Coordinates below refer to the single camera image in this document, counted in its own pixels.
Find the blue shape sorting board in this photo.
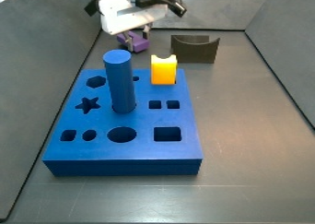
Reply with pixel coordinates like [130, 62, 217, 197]
[41, 69, 202, 176]

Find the blue cylinder peg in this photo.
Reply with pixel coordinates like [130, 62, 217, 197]
[102, 49, 136, 113]

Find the purple double-square object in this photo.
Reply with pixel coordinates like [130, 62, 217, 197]
[117, 31, 149, 53]

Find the black curved holder stand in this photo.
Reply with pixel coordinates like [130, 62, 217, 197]
[170, 35, 220, 64]

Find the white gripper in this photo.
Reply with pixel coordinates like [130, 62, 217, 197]
[98, 0, 166, 52]

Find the yellow spool-shaped block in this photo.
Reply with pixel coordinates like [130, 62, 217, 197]
[149, 54, 177, 85]

